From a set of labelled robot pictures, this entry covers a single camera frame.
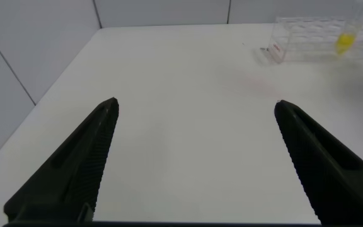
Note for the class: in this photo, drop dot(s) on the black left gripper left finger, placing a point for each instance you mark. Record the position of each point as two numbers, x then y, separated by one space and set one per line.
71 170

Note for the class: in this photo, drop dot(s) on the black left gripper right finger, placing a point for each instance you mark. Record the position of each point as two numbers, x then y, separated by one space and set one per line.
329 176

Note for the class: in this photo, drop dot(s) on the test tube with yellow pigment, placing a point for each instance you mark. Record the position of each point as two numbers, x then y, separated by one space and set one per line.
345 41

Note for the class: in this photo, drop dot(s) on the clear acrylic test tube rack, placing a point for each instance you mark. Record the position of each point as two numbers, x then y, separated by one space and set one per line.
310 38

